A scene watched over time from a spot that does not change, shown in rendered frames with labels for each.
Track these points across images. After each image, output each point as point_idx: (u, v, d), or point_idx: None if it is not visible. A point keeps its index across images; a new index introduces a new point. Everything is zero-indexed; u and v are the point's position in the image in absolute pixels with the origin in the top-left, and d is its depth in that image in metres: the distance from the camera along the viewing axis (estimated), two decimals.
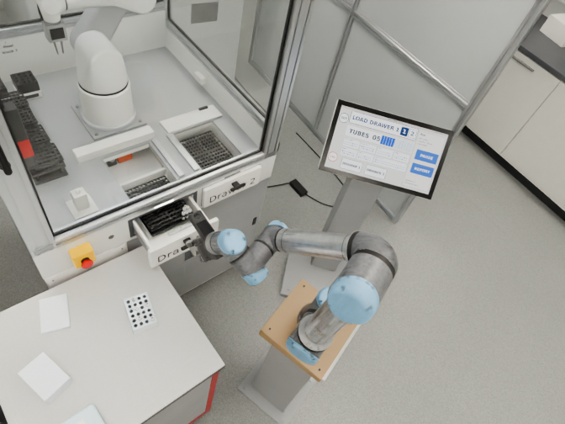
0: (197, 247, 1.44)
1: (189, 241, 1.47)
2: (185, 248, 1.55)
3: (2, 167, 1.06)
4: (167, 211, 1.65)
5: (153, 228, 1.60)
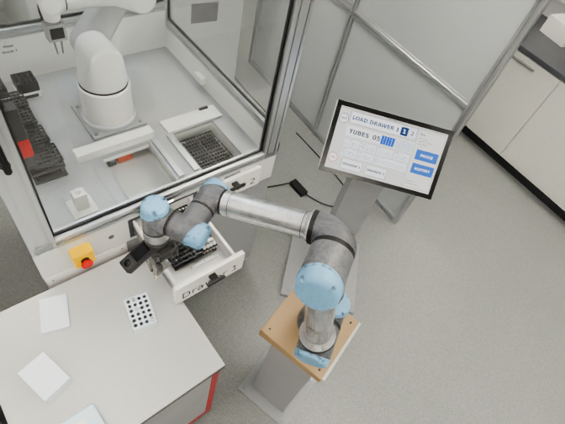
0: (162, 261, 1.33)
1: (155, 271, 1.34)
2: (211, 284, 1.48)
3: (2, 167, 1.06)
4: None
5: (176, 262, 1.53)
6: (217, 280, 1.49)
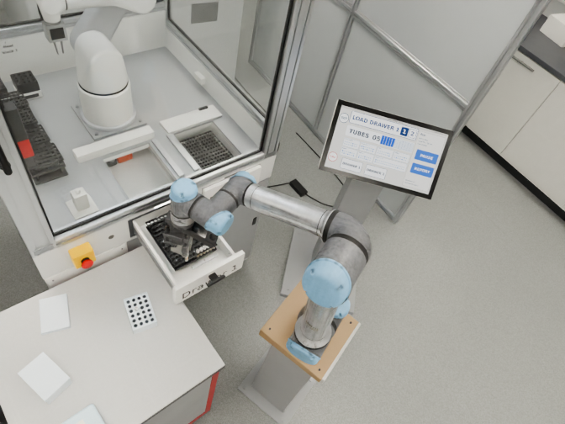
0: None
1: (192, 241, 1.44)
2: (211, 284, 1.48)
3: (2, 167, 1.06)
4: (191, 244, 1.58)
5: (176, 262, 1.53)
6: (217, 280, 1.49)
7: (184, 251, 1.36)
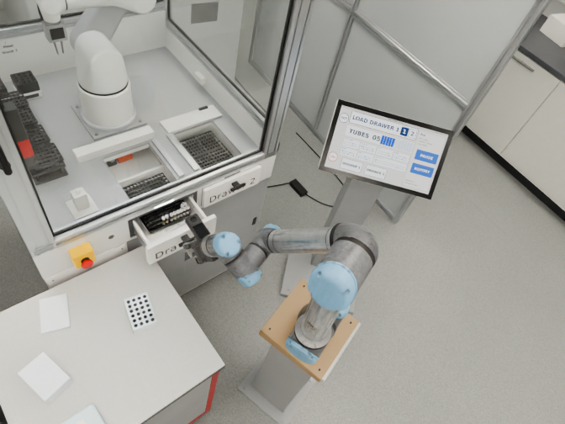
0: (193, 250, 1.48)
1: (186, 243, 1.50)
2: (182, 245, 1.56)
3: (2, 167, 1.06)
4: (165, 208, 1.65)
5: (150, 225, 1.61)
6: (188, 241, 1.57)
7: None
